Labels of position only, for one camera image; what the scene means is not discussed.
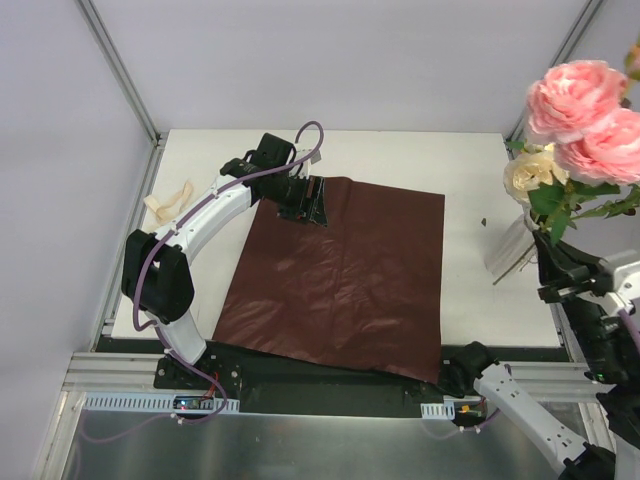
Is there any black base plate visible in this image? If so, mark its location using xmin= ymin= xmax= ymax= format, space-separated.
xmin=94 ymin=334 xmax=511 ymax=431

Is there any cream ribbon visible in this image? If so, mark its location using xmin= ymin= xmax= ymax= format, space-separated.
xmin=143 ymin=180 xmax=194 ymax=225

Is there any pink rose stem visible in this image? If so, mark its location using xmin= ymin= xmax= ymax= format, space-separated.
xmin=571 ymin=184 xmax=639 ymax=220

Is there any red wrapping paper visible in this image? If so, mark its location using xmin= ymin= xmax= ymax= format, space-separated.
xmin=213 ymin=177 xmax=445 ymax=383

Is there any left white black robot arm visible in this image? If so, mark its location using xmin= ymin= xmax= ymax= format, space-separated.
xmin=121 ymin=133 xmax=327 ymax=389

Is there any aluminium frame post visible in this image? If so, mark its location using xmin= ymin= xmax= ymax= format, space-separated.
xmin=74 ymin=0 xmax=162 ymax=146
xmin=504 ymin=0 xmax=606 ymax=149

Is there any right white cable duct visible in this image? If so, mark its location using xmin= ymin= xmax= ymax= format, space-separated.
xmin=420 ymin=402 xmax=455 ymax=421

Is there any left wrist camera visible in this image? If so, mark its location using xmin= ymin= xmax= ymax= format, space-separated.
xmin=295 ymin=145 xmax=321 ymax=164

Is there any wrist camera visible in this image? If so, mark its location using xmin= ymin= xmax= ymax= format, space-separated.
xmin=295 ymin=145 xmax=321 ymax=164
xmin=600 ymin=250 xmax=639 ymax=314

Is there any white ribbed vase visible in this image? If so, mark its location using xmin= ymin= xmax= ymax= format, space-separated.
xmin=484 ymin=212 xmax=538 ymax=286

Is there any white cream rose stem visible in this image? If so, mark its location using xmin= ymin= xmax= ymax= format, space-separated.
xmin=503 ymin=143 xmax=569 ymax=206

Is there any artificial flower bouquet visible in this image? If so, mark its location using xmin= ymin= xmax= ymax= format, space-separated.
xmin=521 ymin=44 xmax=639 ymax=244

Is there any left white cable duct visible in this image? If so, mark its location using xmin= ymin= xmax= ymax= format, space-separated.
xmin=84 ymin=392 xmax=240 ymax=415

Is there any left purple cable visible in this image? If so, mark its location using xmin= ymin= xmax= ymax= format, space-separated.
xmin=79 ymin=119 xmax=325 ymax=443

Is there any left aluminium frame post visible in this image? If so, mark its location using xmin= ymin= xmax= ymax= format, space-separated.
xmin=74 ymin=0 xmax=162 ymax=146

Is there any white cable duct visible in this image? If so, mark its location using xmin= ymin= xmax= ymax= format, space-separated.
xmin=420 ymin=402 xmax=455 ymax=421
xmin=84 ymin=392 xmax=240 ymax=415

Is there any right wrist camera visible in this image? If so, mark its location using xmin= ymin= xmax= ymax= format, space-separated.
xmin=600 ymin=250 xmax=639 ymax=314

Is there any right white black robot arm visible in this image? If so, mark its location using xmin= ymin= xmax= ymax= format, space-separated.
xmin=438 ymin=231 xmax=639 ymax=479

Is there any right aluminium frame post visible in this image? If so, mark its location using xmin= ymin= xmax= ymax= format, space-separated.
xmin=504 ymin=0 xmax=606 ymax=149

